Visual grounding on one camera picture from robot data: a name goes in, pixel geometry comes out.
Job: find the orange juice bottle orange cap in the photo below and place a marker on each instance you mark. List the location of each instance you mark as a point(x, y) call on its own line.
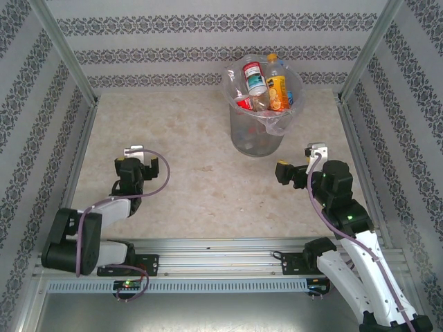
point(277, 90)

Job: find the red teal label water bottle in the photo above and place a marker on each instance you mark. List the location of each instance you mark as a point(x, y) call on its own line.
point(254, 74)

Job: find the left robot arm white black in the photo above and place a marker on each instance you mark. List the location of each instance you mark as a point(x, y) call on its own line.
point(69, 242)

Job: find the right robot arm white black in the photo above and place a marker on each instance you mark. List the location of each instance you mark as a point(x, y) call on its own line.
point(367, 276)

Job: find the grey mesh bin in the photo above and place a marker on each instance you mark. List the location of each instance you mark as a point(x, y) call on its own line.
point(249, 138)

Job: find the clear plastic bin liner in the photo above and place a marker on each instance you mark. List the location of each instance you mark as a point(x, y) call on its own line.
point(277, 124)

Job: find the right circuit board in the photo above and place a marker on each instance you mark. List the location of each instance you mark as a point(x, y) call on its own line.
point(316, 287)

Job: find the circuit board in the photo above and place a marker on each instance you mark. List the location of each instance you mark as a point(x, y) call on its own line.
point(128, 285)
point(316, 287)

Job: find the left circuit board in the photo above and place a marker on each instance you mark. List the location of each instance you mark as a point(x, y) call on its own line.
point(128, 285)

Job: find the grey metal sheet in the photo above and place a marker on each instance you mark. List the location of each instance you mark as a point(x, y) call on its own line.
point(221, 314)

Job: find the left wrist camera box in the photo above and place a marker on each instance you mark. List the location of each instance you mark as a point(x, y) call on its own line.
point(134, 151)

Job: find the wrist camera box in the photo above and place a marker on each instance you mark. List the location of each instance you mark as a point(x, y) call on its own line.
point(134, 151)
point(318, 150)

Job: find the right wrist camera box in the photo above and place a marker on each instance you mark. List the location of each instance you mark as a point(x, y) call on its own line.
point(318, 150)

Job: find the aluminium right side rail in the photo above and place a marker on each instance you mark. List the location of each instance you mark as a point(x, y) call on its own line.
point(360, 152)

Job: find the aluminium left side rail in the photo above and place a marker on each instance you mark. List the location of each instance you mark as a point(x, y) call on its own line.
point(78, 166)

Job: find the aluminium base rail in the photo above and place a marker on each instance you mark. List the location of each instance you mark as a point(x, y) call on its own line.
point(218, 263)

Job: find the aluminium left frame post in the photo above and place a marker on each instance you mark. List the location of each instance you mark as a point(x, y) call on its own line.
point(62, 48)

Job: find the aluminium frame post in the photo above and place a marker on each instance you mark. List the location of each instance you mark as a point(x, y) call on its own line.
point(62, 48)
point(373, 45)

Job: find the aluminium right frame post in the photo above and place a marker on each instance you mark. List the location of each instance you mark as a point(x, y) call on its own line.
point(373, 45)

